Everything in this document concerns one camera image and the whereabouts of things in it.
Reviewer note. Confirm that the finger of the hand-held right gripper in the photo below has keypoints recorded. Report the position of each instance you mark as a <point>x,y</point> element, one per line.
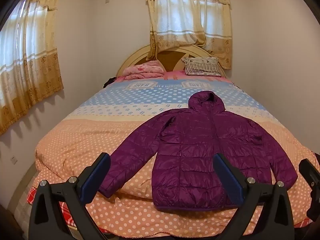
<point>311,173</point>

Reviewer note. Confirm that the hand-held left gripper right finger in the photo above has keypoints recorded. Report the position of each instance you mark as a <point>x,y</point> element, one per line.
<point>230,180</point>

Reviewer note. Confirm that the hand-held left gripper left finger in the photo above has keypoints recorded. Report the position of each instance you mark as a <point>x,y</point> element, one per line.
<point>96,177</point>

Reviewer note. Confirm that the purple hooded puffer jacket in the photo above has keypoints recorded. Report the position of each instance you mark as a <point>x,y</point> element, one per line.
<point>200,152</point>

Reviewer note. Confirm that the polka dot bed duvet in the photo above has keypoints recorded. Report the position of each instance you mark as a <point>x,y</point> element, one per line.
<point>100,140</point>

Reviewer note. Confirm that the red checked bed sheet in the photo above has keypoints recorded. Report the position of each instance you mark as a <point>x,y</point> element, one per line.
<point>37,197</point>

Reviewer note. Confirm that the dark cloth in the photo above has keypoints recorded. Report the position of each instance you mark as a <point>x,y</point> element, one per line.
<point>109,82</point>

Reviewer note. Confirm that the pink folded blanket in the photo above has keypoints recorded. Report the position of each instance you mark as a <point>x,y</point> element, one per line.
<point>143,71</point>

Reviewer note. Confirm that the striped floral pillow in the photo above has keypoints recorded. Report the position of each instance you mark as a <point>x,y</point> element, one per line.
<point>202,66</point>

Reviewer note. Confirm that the cream wooden bed headboard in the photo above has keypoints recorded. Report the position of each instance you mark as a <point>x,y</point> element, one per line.
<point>172,57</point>

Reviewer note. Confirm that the beige floral window curtain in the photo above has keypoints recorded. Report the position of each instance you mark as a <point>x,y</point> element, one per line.
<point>27,55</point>
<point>190,17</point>

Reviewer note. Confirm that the white wall socket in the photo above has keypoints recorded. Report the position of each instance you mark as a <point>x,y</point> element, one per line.
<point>13,159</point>

